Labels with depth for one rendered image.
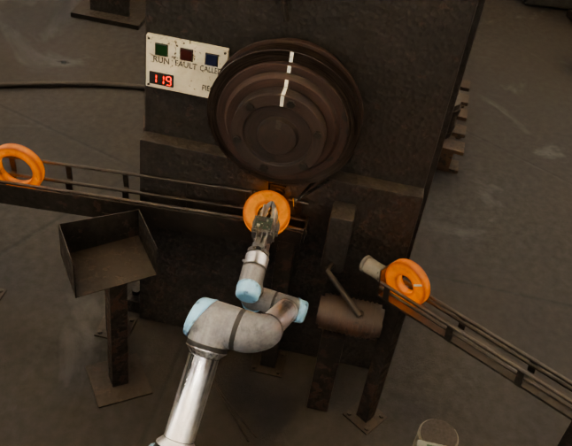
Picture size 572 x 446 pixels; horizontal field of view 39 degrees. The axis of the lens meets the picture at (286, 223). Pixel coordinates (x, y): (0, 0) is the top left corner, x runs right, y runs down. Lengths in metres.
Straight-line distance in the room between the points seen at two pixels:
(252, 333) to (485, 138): 2.86
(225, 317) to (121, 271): 0.58
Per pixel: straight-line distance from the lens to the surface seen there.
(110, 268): 2.63
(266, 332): 2.16
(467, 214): 4.10
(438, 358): 3.35
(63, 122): 4.39
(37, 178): 2.89
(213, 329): 2.15
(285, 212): 2.63
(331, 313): 2.67
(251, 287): 2.44
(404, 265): 2.51
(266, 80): 2.32
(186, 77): 2.58
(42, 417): 3.02
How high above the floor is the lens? 2.41
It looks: 40 degrees down
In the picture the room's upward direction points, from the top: 9 degrees clockwise
